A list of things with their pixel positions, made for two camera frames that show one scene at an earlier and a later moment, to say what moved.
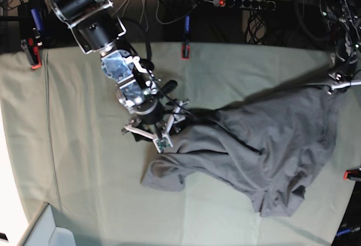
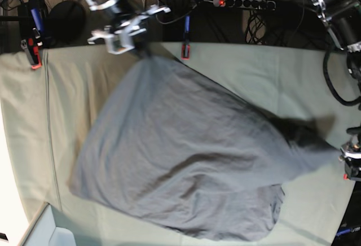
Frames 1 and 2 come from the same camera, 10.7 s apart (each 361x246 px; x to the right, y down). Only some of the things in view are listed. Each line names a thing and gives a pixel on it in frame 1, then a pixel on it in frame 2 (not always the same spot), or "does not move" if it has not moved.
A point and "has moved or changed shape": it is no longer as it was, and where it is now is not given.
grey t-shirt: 274,146 has moved or changed shape
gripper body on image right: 343,79 → 351,154
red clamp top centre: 185,46 does not move
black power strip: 224,1 does not move
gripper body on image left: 155,119 → 119,39
